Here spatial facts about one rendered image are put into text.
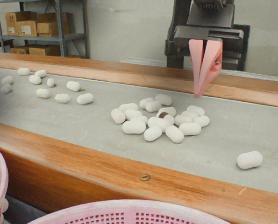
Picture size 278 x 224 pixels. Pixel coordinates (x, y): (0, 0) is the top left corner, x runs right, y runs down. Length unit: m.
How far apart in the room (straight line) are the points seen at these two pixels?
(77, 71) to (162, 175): 0.49
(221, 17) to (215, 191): 0.25
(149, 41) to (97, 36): 0.67
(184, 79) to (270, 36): 1.92
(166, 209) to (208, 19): 0.27
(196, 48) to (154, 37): 2.32
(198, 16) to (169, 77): 0.23
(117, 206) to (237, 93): 0.40
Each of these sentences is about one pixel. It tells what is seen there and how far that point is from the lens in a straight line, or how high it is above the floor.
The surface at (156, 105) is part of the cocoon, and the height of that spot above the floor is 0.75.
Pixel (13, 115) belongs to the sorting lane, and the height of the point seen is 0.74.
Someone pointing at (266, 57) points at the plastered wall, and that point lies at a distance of 2.49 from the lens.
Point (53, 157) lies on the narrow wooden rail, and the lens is 0.32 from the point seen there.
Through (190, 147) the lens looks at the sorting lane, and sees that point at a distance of 0.37.
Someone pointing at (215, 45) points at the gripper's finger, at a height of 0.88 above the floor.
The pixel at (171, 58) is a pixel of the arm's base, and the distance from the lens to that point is 0.90.
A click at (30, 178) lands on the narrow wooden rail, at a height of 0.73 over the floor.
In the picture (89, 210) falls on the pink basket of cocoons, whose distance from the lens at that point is 0.24.
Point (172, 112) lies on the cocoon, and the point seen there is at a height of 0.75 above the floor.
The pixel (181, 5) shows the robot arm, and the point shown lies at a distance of 0.79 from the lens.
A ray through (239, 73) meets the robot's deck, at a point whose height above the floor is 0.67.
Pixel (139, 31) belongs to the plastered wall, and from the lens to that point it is 2.75.
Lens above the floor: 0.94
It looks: 25 degrees down
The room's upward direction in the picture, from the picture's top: straight up
